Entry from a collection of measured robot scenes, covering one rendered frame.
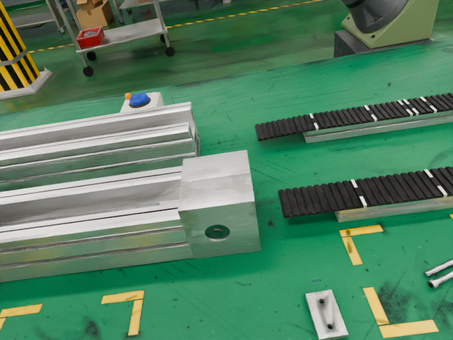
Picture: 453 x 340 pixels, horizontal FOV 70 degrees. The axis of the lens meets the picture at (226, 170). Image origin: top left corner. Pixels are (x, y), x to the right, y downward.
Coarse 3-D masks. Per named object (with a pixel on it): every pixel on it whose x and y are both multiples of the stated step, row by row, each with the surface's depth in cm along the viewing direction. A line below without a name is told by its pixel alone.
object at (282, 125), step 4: (280, 120) 60; (284, 120) 60; (276, 124) 60; (280, 124) 59; (284, 124) 59; (280, 128) 58; (284, 128) 58; (288, 128) 58; (280, 132) 57; (284, 132) 57; (288, 132) 57
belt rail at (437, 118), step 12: (384, 120) 56; (396, 120) 56; (408, 120) 56; (420, 120) 57; (432, 120) 57; (444, 120) 57; (312, 132) 57; (324, 132) 57; (336, 132) 58; (348, 132) 58; (360, 132) 58; (372, 132) 58
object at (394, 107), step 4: (388, 104) 58; (392, 104) 58; (396, 104) 58; (388, 108) 58; (392, 108) 57; (396, 108) 57; (400, 108) 57; (392, 112) 57; (396, 112) 56; (400, 112) 56; (404, 112) 56; (396, 116) 55; (400, 116) 55; (404, 116) 55; (408, 116) 55
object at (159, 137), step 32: (32, 128) 61; (64, 128) 60; (96, 128) 60; (128, 128) 60; (160, 128) 54; (192, 128) 60; (0, 160) 55; (32, 160) 55; (64, 160) 55; (96, 160) 56; (128, 160) 56; (160, 160) 56
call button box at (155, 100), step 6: (150, 96) 70; (156, 96) 70; (126, 102) 70; (150, 102) 68; (156, 102) 68; (162, 102) 72; (126, 108) 68; (132, 108) 67; (138, 108) 67; (144, 108) 66
